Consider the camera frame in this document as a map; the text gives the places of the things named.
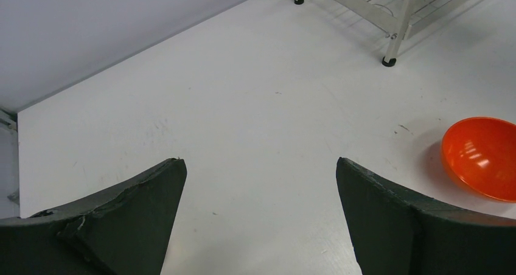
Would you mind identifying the orange bowl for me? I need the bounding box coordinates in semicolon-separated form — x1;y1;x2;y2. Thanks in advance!
440;116;515;203

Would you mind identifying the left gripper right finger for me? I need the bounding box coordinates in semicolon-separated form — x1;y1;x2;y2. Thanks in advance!
336;158;515;274

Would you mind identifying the steel two-tier dish rack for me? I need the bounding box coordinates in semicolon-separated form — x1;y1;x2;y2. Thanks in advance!
292;0;485;67

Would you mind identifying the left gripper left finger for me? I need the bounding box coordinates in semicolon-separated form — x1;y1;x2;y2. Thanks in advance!
1;158;187;274

